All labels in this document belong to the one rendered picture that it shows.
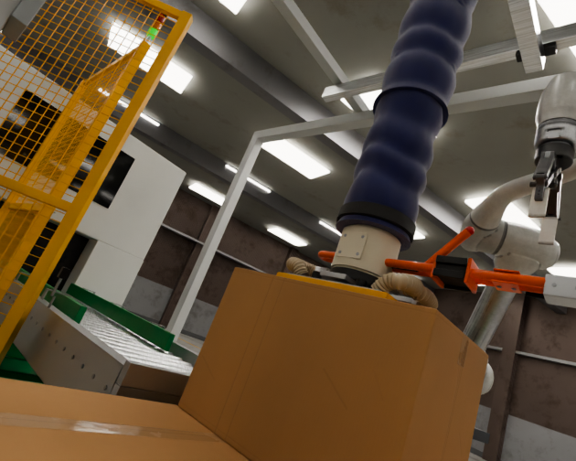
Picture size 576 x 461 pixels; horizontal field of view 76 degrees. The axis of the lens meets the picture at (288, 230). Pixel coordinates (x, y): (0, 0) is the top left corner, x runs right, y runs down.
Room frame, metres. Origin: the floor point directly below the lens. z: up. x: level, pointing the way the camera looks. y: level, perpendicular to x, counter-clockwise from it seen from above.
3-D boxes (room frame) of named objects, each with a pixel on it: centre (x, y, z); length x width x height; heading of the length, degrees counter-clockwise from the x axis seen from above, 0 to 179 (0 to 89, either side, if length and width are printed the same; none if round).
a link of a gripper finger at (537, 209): (0.68, -0.47, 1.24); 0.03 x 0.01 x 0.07; 44
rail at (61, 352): (1.91, 1.06, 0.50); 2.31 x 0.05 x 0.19; 44
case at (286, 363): (1.02, -0.24, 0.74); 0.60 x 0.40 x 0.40; 44
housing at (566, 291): (0.68, -0.56, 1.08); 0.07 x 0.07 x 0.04; 45
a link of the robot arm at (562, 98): (0.73, -0.53, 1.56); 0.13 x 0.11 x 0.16; 76
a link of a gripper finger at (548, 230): (0.78, -0.57, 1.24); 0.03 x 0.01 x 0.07; 44
